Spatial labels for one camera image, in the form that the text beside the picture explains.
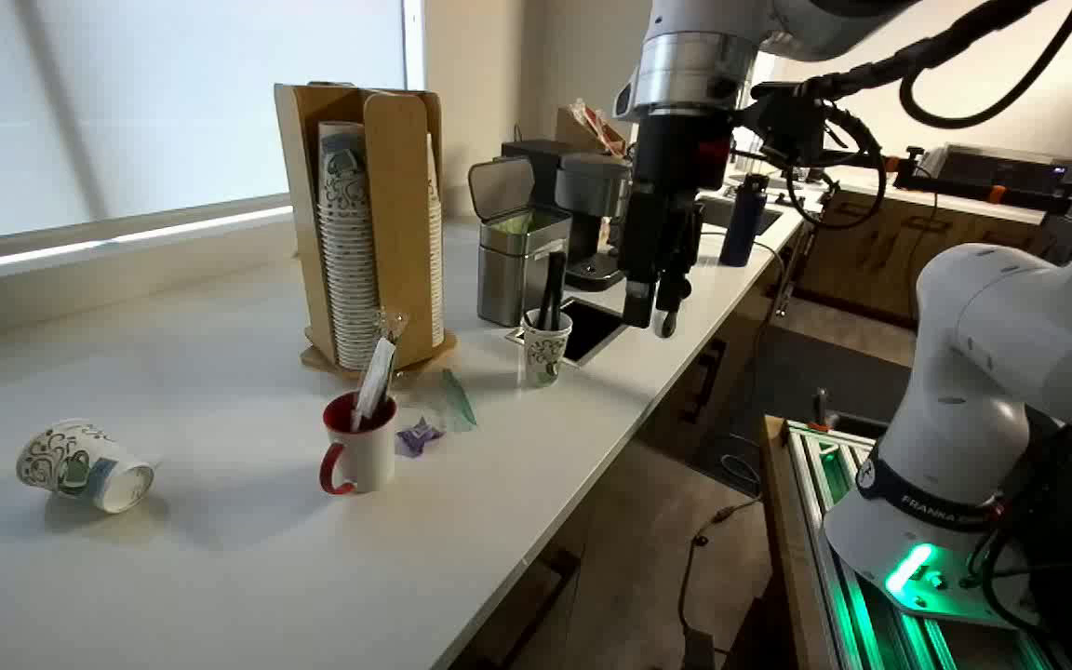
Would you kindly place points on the translucent green plastic wrapper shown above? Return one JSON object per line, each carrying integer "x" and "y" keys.
{"x": 454, "y": 398}

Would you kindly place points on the wooden cup dispenser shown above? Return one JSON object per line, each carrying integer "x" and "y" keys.
{"x": 402, "y": 224}

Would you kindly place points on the white packet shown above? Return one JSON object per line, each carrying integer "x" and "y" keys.
{"x": 375, "y": 377}

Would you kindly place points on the purple wrapper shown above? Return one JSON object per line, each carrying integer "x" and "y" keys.
{"x": 417, "y": 435}

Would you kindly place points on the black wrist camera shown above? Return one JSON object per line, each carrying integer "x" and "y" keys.
{"x": 799, "y": 123}

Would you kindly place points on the black flat device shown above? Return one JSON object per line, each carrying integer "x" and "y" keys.
{"x": 995, "y": 172}

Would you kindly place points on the stack of patterned paper cups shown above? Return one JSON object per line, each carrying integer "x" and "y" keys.
{"x": 349, "y": 247}

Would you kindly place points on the brown cardboard box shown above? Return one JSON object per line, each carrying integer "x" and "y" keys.
{"x": 591, "y": 126}

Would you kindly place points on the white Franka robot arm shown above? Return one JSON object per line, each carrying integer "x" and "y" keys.
{"x": 1006, "y": 320}

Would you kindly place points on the white patterned mug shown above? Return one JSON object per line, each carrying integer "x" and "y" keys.
{"x": 72, "y": 463}

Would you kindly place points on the brown wooden cabinet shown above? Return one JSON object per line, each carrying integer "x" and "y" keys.
{"x": 883, "y": 253}

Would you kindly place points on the patterned paper cup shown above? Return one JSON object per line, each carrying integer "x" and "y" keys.
{"x": 546, "y": 353}

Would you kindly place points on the black tumbler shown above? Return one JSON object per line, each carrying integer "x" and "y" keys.
{"x": 742, "y": 221}

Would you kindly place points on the red and white mug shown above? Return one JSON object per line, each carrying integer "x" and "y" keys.
{"x": 370, "y": 458}

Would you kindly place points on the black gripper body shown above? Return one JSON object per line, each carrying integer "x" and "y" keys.
{"x": 670, "y": 172}

